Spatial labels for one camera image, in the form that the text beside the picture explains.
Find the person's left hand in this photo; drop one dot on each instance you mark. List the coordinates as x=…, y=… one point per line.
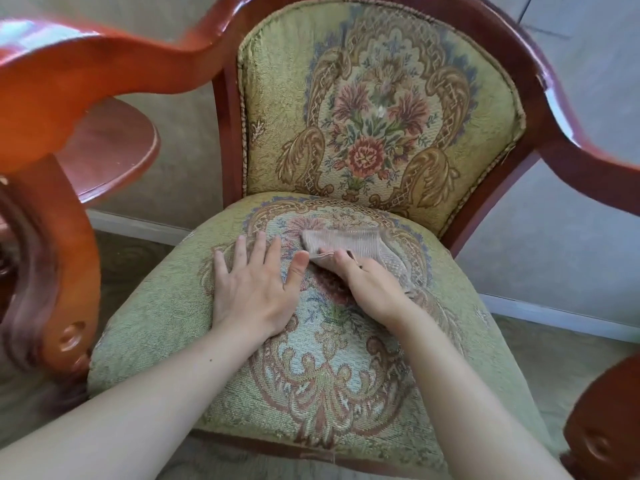
x=250, y=299

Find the person's right hand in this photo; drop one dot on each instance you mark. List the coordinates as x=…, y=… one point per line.
x=375, y=289

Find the beige cleaning cloth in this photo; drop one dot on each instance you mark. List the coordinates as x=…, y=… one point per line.
x=350, y=239

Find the floral upholstered wooden armchair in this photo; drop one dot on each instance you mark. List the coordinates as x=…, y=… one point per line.
x=150, y=319

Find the person's right forearm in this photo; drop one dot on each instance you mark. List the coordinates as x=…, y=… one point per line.
x=460, y=394

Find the person's left forearm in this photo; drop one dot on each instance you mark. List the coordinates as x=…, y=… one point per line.
x=125, y=419

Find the round reddish wooden table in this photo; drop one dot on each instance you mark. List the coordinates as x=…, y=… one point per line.
x=115, y=144

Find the white baseboard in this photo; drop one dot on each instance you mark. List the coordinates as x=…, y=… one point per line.
x=550, y=314

